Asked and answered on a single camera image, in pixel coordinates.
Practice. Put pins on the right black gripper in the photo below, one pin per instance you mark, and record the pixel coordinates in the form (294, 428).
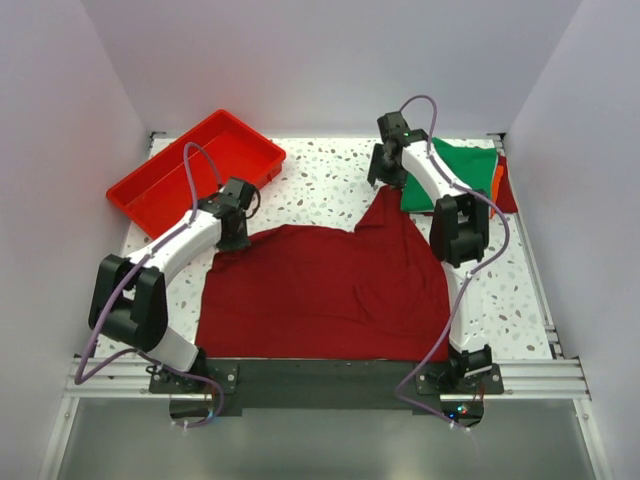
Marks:
(376, 171)

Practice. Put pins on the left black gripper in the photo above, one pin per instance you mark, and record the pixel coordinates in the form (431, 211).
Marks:
(238, 244)

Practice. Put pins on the dark red polo shirt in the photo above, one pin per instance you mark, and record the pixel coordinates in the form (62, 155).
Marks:
(376, 292)

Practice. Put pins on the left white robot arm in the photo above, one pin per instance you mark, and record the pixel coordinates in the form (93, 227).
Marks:
(129, 303)

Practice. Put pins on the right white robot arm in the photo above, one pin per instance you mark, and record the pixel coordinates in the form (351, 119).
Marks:
(458, 236)

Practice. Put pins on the red plastic tray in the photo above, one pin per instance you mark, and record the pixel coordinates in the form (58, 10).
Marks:
(156, 195)

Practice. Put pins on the folded green t shirt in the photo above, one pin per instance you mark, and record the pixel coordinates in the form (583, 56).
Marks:
(473, 165)

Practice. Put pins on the folded orange shirt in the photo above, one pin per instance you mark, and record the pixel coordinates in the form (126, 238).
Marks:
(496, 182)

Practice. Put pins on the folded dark red shirt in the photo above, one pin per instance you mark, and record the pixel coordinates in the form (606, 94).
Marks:
(504, 197)

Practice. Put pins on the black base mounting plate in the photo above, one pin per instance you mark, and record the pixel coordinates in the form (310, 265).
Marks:
(327, 385)

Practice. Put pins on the aluminium frame rail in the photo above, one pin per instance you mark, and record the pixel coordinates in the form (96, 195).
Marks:
(522, 379)

